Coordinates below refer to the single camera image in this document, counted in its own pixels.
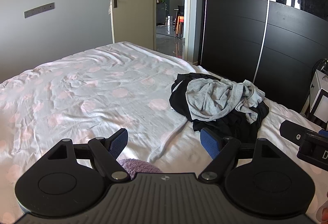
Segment bed with pink dotted sheet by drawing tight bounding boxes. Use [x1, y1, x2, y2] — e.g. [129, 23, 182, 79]
[0, 41, 328, 224]

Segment purple fuzzy garment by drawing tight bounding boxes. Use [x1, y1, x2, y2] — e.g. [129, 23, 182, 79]
[118, 158, 164, 181]

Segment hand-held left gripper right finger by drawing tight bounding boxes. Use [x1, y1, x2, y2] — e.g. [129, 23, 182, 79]
[198, 127, 284, 184]

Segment white bedside table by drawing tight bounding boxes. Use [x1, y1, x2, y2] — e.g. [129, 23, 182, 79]
[306, 68, 328, 124]

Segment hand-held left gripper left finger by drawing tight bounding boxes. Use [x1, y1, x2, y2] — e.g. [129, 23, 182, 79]
[46, 128, 131, 184]

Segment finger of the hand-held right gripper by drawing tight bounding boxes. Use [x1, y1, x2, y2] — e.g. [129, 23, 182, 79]
[280, 120, 321, 143]

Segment grey wall switch panel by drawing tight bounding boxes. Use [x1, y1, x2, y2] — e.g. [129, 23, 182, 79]
[24, 2, 55, 19]

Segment beige door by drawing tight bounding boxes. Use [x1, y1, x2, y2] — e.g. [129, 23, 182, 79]
[110, 0, 157, 51]

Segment dining chairs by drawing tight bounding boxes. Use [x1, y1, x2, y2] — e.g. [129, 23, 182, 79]
[174, 5, 185, 39]

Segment dark sideboard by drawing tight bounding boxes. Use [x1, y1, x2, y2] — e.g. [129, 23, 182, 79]
[156, 4, 169, 26]

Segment grey shirt with black sleeves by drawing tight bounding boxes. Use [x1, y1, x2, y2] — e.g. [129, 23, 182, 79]
[169, 73, 270, 144]

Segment black sliding wardrobe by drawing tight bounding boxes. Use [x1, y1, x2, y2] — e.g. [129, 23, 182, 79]
[200, 0, 328, 123]

